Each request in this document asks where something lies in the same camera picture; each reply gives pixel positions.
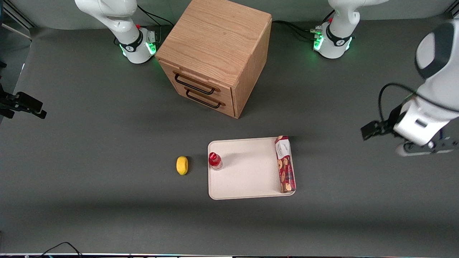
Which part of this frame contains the red cookie box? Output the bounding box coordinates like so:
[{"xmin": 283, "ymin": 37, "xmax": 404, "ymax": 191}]
[{"xmin": 274, "ymin": 135, "xmax": 297, "ymax": 194}]

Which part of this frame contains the long black drawer handle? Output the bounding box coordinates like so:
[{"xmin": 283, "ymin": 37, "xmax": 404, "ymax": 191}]
[{"xmin": 174, "ymin": 73, "xmax": 216, "ymax": 95}]

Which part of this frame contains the black cable at table edge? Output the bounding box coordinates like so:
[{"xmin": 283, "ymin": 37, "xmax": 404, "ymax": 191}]
[{"xmin": 36, "ymin": 242, "xmax": 83, "ymax": 258}]

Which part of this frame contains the yellow lemon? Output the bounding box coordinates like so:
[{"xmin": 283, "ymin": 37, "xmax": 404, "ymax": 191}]
[{"xmin": 176, "ymin": 156, "xmax": 189, "ymax": 176}]

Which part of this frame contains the aluminium frame rail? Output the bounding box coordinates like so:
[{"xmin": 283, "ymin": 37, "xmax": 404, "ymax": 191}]
[{"xmin": 0, "ymin": 0, "xmax": 36, "ymax": 40}]

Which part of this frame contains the small red-capped bottle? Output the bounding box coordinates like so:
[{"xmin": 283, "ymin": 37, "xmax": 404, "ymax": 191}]
[{"xmin": 209, "ymin": 152, "xmax": 223, "ymax": 171}]

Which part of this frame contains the black left base cable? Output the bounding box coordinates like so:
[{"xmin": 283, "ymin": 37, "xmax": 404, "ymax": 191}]
[{"xmin": 272, "ymin": 20, "xmax": 323, "ymax": 42}]

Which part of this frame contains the short black drawer handle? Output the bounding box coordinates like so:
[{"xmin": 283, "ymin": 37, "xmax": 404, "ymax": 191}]
[{"xmin": 185, "ymin": 90, "xmax": 222, "ymax": 109}]

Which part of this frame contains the black base cable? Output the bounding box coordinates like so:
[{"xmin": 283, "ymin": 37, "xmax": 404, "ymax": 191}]
[
  {"xmin": 272, "ymin": 20, "xmax": 323, "ymax": 42},
  {"xmin": 136, "ymin": 5, "xmax": 175, "ymax": 43}
]

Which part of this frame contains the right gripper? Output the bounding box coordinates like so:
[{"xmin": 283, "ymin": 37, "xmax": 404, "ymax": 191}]
[{"xmin": 0, "ymin": 84, "xmax": 47, "ymax": 119}]

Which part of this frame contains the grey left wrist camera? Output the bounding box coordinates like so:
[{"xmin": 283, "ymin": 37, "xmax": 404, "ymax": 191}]
[{"xmin": 396, "ymin": 131, "xmax": 459, "ymax": 157}]

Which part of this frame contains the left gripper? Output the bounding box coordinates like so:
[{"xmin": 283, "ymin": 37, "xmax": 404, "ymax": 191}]
[{"xmin": 361, "ymin": 97, "xmax": 454, "ymax": 146}]

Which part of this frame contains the beige rectangular tray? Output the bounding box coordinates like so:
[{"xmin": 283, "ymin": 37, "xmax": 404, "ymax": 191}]
[{"xmin": 208, "ymin": 137, "xmax": 297, "ymax": 200}]

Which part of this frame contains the black right base cable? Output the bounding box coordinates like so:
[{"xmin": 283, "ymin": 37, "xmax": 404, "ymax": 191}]
[{"xmin": 136, "ymin": 5, "xmax": 175, "ymax": 43}]

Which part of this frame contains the wooden drawer cabinet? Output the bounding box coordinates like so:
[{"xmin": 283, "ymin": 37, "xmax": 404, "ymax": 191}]
[{"xmin": 155, "ymin": 0, "xmax": 273, "ymax": 119}]

